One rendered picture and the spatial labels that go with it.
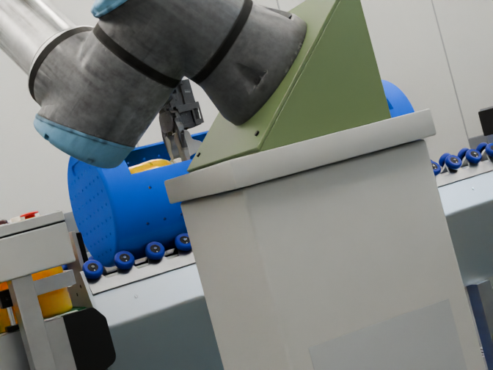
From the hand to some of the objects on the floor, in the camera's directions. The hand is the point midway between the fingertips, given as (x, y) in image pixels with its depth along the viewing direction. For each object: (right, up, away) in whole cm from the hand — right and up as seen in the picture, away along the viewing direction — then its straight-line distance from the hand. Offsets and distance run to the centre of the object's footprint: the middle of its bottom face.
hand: (181, 166), depth 217 cm
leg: (+95, -92, +36) cm, 136 cm away
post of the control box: (-2, -118, -43) cm, 126 cm away
